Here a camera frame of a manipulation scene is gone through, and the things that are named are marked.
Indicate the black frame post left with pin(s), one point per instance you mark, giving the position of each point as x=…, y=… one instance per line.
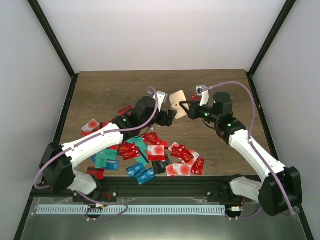
x=45, y=24

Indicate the teal VIP card lower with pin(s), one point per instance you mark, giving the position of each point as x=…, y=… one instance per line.
x=102, y=157

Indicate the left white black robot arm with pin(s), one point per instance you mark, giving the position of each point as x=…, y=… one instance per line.
x=59, y=161

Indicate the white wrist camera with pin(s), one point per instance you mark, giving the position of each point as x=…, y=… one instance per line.
x=202, y=91
x=161, y=99

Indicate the blue chip card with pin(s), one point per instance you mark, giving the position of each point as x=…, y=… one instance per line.
x=112, y=165

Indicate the red white circle card centre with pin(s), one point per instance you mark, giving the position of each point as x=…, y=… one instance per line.
x=156, y=153

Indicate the teal VIP card upper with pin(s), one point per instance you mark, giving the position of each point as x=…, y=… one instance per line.
x=138, y=141

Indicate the black frame post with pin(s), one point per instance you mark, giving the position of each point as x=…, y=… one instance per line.
x=45, y=24
x=277, y=25

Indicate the blue vip card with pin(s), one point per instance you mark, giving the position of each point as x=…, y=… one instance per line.
x=135, y=169
x=145, y=176

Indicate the red card lone back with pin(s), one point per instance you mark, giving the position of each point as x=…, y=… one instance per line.
x=194, y=97

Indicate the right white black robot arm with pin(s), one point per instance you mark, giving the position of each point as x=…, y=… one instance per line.
x=279, y=187

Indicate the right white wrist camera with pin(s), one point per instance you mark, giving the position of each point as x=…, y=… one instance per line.
x=202, y=91

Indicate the red white circle card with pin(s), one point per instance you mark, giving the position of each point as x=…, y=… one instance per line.
x=156, y=153
x=90, y=126
x=178, y=169

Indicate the black card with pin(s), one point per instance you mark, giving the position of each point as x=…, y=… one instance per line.
x=159, y=167

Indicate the red stripe card back left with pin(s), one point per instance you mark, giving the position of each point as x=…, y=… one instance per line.
x=126, y=110

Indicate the black frame post right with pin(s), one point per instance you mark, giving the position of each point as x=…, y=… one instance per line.
x=277, y=25

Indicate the black aluminium front rail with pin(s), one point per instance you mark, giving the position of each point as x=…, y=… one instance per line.
x=213, y=188

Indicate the red card far right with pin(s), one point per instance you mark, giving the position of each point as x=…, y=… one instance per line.
x=198, y=167

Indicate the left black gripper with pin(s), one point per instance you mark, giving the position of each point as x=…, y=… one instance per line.
x=169, y=118

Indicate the dark red stripe card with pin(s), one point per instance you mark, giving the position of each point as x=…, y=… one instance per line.
x=96, y=172

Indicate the red gold VIP card right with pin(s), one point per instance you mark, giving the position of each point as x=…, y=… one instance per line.
x=181, y=152

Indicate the teal vip card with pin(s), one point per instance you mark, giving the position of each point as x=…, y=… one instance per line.
x=138, y=141
x=102, y=157

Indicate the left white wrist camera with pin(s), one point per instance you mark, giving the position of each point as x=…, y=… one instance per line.
x=161, y=99

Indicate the red gold card top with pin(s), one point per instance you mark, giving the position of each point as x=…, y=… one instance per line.
x=152, y=138

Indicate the red white circle card left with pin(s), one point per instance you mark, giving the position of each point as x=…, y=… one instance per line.
x=90, y=126

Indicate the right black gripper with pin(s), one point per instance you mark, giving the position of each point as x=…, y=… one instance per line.
x=192, y=113

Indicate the light blue slotted cable duct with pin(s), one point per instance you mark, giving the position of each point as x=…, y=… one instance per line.
x=202, y=210

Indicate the red gold VIP card centre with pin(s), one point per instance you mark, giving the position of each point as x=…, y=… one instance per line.
x=128, y=151

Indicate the red white circle card bottom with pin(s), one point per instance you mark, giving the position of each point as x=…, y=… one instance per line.
x=178, y=169

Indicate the red gold vip card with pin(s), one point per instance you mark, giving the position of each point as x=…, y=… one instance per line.
x=181, y=152
x=128, y=151

